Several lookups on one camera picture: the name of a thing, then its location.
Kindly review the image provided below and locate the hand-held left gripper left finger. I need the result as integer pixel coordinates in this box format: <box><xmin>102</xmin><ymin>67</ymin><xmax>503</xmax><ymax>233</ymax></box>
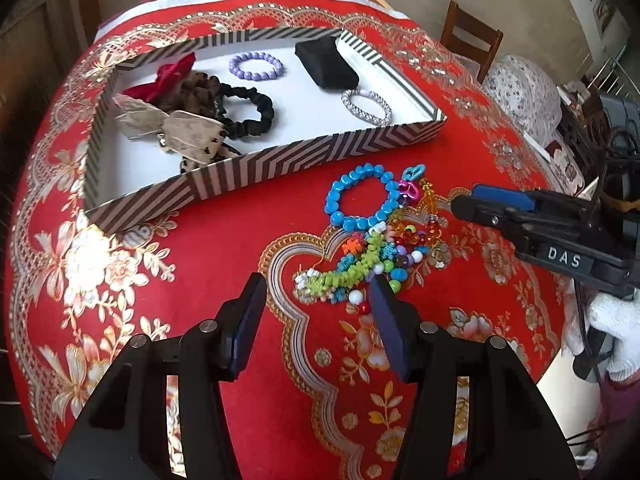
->
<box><xmin>52</xmin><ymin>272</ymin><xmax>268</xmax><ymax>480</ymax></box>

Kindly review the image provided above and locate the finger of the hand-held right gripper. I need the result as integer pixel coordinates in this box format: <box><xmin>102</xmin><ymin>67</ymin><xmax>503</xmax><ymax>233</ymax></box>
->
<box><xmin>471</xmin><ymin>184</ymin><xmax>543</xmax><ymax>213</ymax></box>
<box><xmin>450</xmin><ymin>194</ymin><xmax>531</xmax><ymax>253</ymax></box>

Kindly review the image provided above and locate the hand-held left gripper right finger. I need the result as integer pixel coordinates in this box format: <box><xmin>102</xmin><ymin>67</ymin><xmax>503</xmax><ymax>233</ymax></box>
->
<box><xmin>369</xmin><ymin>275</ymin><xmax>578</xmax><ymax>480</ymax></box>

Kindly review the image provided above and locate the pile of multicoloured bead jewelry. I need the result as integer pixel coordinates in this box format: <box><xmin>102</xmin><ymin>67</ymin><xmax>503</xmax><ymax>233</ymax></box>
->
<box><xmin>295</xmin><ymin>220</ymin><xmax>451</xmax><ymax>316</ymax></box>

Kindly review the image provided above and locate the green frilly bracelet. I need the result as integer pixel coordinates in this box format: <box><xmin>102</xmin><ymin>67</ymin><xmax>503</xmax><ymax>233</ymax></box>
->
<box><xmin>302</xmin><ymin>227</ymin><xmax>396</xmax><ymax>298</ymax></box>

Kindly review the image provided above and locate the blue bead bracelet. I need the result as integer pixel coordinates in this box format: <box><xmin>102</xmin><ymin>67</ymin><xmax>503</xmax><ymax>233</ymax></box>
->
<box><xmin>325</xmin><ymin>162</ymin><xmax>401</xmax><ymax>231</ymax></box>

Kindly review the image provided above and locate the silver white bracelet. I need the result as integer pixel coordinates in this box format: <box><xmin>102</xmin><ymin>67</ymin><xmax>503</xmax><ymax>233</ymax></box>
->
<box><xmin>341</xmin><ymin>88</ymin><xmax>393</xmax><ymax>127</ymax></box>

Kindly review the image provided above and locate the striped cardboard box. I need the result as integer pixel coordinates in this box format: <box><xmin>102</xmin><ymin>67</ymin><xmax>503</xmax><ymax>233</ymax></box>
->
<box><xmin>82</xmin><ymin>27</ymin><xmax>447</xmax><ymax>235</ymax></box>

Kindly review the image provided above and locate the beige bow hair clip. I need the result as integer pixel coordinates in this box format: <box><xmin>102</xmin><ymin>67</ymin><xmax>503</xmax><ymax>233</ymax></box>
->
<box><xmin>114</xmin><ymin>94</ymin><xmax>226</xmax><ymax>166</ymax></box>

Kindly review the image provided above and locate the black jewelry pouch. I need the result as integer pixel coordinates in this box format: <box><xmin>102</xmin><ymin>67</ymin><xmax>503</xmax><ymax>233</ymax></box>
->
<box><xmin>295</xmin><ymin>35</ymin><xmax>361</xmax><ymax>92</ymax></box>

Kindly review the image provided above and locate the black scrunchie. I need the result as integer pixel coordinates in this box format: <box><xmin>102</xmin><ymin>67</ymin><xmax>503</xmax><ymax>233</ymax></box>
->
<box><xmin>212</xmin><ymin>82</ymin><xmax>276</xmax><ymax>141</ymax></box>

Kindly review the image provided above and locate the brown scrunchie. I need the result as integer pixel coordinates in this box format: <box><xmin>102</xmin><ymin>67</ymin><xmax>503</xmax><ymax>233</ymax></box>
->
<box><xmin>160</xmin><ymin>71</ymin><xmax>223</xmax><ymax>116</ymax></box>

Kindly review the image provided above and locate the red bow hair clip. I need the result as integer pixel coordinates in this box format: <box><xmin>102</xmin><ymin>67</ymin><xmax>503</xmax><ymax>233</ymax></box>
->
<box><xmin>121</xmin><ymin>52</ymin><xmax>198</xmax><ymax>103</ymax></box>

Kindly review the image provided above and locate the purple bead bracelet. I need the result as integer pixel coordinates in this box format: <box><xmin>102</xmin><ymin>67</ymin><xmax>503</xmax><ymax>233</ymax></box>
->
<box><xmin>229</xmin><ymin>51</ymin><xmax>284</xmax><ymax>83</ymax></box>

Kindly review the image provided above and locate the person's right hand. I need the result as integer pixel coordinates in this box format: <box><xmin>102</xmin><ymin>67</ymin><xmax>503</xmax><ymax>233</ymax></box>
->
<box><xmin>565</xmin><ymin>289</ymin><xmax>640</xmax><ymax>383</ymax></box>

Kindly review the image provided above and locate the red gold floral tablecloth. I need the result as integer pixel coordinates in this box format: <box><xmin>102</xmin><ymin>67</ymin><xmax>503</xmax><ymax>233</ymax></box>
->
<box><xmin>7</xmin><ymin>2</ymin><xmax>573</xmax><ymax>480</ymax></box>

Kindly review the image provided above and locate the floral padded cushion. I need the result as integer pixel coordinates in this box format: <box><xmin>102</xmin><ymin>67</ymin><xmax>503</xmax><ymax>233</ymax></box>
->
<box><xmin>482</xmin><ymin>54</ymin><xmax>566</xmax><ymax>136</ymax></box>

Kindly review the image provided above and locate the wooden chair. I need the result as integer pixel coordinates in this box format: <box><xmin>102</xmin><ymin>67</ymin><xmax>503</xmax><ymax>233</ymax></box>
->
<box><xmin>440</xmin><ymin>0</ymin><xmax>505</xmax><ymax>83</ymax></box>

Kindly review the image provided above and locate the person's red clothing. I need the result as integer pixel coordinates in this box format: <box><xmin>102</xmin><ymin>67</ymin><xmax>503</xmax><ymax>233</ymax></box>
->
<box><xmin>585</xmin><ymin>375</ymin><xmax>640</xmax><ymax>466</ymax></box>

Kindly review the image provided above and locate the wooden door panel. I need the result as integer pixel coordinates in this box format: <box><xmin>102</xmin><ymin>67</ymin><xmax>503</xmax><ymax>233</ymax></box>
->
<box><xmin>0</xmin><ymin>0</ymin><xmax>96</xmax><ymax>111</ymax></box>

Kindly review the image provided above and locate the orange bead bracelet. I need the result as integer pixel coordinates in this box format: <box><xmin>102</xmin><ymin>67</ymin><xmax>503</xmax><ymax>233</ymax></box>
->
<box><xmin>387</xmin><ymin>177</ymin><xmax>451</xmax><ymax>251</ymax></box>

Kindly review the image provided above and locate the pink cyan plastic chain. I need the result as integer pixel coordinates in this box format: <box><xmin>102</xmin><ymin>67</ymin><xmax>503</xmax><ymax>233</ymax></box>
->
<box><xmin>397</xmin><ymin>164</ymin><xmax>426</xmax><ymax>201</ymax></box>

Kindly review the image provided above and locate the black cable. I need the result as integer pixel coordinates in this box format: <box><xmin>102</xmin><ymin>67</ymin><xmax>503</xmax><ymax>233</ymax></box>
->
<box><xmin>570</xmin><ymin>127</ymin><xmax>640</xmax><ymax>456</ymax></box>

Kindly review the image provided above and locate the framed wall picture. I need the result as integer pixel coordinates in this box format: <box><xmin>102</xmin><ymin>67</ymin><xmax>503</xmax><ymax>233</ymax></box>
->
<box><xmin>591</xmin><ymin>0</ymin><xmax>617</xmax><ymax>33</ymax></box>

